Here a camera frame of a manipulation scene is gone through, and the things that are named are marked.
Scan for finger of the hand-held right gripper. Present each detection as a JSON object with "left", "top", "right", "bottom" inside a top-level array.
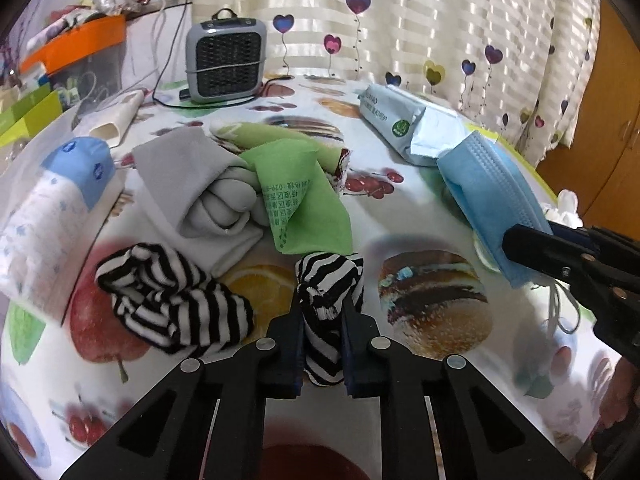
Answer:
[
  {"left": 501, "top": 224, "right": 640, "bottom": 321},
  {"left": 545, "top": 219, "right": 640, "bottom": 291}
]

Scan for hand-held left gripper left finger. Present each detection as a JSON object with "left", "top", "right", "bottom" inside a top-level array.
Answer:
[{"left": 60, "top": 304, "right": 306, "bottom": 480}]

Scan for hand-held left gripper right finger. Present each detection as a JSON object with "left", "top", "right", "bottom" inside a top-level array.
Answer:
[{"left": 341, "top": 304, "right": 586, "bottom": 480}]

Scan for black white striped sock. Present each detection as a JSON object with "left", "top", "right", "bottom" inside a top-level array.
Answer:
[
  {"left": 295, "top": 252, "right": 366, "bottom": 387},
  {"left": 95, "top": 242, "right": 256, "bottom": 356}
]

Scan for blue face mask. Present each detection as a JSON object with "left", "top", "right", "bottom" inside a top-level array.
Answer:
[{"left": 436, "top": 131, "right": 583, "bottom": 336}]

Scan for person's right hand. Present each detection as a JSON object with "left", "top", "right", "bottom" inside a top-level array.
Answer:
[{"left": 592, "top": 357, "right": 640, "bottom": 441}]

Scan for white socks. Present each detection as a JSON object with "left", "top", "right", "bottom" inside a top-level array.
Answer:
[{"left": 542, "top": 189, "right": 586, "bottom": 228}]

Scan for wooden wardrobe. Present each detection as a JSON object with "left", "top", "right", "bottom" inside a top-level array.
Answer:
[{"left": 535, "top": 0, "right": 640, "bottom": 241}]

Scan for wet wipes pack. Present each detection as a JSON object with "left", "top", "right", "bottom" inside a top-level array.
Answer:
[{"left": 357, "top": 84, "right": 501, "bottom": 167}]

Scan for grey rolled cloth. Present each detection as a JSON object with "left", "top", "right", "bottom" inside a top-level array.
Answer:
[{"left": 132, "top": 127, "right": 266, "bottom": 278}]

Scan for light green rolled cloth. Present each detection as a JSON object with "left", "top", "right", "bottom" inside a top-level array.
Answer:
[{"left": 210, "top": 121, "right": 351, "bottom": 193}]

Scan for heart print striped curtain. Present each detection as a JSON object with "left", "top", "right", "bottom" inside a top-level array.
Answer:
[{"left": 192, "top": 0, "right": 606, "bottom": 166}]

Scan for blue white tissue pack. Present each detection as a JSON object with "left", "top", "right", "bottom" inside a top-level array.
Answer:
[{"left": 0, "top": 136, "right": 118, "bottom": 328}]

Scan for white plastic holder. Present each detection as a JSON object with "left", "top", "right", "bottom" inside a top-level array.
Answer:
[{"left": 87, "top": 89, "right": 148, "bottom": 148}]

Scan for grey space heater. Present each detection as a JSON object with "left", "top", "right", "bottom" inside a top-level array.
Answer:
[{"left": 185, "top": 9, "right": 268, "bottom": 105}]

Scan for lime green box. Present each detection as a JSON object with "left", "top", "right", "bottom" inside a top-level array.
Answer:
[{"left": 0, "top": 92, "right": 66, "bottom": 147}]

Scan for clear storage box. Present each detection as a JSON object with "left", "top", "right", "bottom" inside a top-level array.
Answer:
[{"left": 47, "top": 42, "right": 126, "bottom": 106}]

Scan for dark green box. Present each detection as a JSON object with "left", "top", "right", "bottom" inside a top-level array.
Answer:
[{"left": 0, "top": 82, "right": 53, "bottom": 126}]

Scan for orange plastic basket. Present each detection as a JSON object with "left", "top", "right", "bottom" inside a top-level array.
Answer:
[{"left": 20, "top": 14, "right": 126, "bottom": 73}]

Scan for pile of sundries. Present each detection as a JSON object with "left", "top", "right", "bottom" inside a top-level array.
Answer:
[{"left": 27, "top": 0, "right": 108, "bottom": 46}]

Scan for white cable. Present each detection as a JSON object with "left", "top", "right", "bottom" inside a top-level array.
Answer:
[{"left": 149, "top": 0, "right": 195, "bottom": 92}]

